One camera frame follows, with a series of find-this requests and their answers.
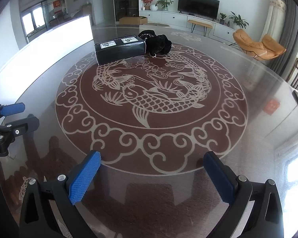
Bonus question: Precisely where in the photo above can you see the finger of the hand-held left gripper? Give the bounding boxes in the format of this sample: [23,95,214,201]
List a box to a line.
[0,115,40,140]
[0,102,26,124]

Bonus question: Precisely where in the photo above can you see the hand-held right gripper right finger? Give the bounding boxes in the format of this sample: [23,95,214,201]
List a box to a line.
[203,151,285,238]

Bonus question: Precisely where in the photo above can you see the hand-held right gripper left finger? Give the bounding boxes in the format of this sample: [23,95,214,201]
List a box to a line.
[19,150,101,238]

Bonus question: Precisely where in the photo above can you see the glass patterned desktop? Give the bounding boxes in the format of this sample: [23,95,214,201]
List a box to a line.
[0,23,298,238]

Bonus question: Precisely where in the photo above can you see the red paper slip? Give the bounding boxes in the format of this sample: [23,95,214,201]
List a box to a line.
[263,99,279,116]

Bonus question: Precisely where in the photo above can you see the black box with white labels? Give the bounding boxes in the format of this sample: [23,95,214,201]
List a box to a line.
[94,35,147,66]

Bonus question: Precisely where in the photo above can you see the orange lounge chair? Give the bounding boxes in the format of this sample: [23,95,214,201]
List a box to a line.
[232,28,287,61]

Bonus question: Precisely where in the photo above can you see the black studded velvet cloth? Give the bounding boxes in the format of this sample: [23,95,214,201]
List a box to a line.
[145,34,173,58]

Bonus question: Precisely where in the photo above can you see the cardboard box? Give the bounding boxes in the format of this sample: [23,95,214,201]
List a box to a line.
[119,16,148,25]

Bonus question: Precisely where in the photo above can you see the black cap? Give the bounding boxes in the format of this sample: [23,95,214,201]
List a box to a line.
[138,30,162,40]

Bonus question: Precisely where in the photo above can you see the dark display cabinet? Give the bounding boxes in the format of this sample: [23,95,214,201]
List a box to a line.
[113,0,139,22]

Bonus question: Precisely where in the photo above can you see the wooden bench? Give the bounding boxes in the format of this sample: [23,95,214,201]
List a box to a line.
[187,19,213,36]

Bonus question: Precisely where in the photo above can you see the large leafy potted plant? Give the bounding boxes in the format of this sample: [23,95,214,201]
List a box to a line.
[228,11,249,30]

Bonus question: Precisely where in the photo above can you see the grey curtain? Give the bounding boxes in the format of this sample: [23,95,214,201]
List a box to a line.
[279,0,298,80]

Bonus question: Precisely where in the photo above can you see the white television cabinet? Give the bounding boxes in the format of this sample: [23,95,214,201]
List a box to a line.
[139,9,236,36]

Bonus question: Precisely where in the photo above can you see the covered standing air conditioner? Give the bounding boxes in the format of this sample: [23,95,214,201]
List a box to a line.
[259,0,287,42]

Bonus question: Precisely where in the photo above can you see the black television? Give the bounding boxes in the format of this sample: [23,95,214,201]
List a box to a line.
[177,0,220,20]

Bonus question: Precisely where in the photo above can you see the green potted plant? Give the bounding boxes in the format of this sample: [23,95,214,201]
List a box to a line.
[155,0,174,11]

